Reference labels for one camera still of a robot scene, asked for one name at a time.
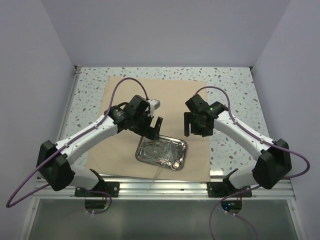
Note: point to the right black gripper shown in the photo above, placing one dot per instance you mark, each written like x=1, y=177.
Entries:
x=207, y=131

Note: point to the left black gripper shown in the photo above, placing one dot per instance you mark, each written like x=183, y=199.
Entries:
x=149, y=132

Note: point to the steel instrument tray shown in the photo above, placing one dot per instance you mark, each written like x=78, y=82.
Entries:
x=153, y=151

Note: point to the beige cloth wrap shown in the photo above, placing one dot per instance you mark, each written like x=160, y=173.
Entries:
x=116, y=155

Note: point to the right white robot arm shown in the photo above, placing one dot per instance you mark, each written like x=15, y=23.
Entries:
x=273, y=161

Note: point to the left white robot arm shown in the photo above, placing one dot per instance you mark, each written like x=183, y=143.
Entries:
x=55, y=161

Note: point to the steel scissors in tray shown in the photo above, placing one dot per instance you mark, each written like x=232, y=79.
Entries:
x=175, y=155

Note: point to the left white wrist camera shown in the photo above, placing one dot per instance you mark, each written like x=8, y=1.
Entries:
x=154, y=104

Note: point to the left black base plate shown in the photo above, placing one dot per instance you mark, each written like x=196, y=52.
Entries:
x=112, y=188

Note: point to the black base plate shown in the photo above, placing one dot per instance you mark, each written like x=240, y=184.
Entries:
x=112, y=188
x=221, y=189

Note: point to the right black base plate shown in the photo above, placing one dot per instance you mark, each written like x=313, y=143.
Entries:
x=221, y=189

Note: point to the aluminium left side rail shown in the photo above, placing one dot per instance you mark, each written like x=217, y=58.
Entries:
x=68, y=103

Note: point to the aluminium rail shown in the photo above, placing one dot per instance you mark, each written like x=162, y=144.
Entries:
x=147, y=189
x=68, y=103

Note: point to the aluminium front rail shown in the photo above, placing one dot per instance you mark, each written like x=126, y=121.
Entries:
x=147, y=189

